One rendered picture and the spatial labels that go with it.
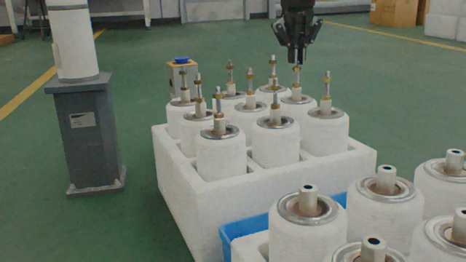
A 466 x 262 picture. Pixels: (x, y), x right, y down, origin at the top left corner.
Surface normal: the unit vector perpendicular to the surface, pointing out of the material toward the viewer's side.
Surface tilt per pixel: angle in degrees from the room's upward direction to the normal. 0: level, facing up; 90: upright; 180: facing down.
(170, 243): 0
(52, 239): 0
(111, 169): 90
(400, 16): 90
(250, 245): 0
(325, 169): 90
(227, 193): 90
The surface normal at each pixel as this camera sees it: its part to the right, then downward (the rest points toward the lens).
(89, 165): 0.18, 0.32
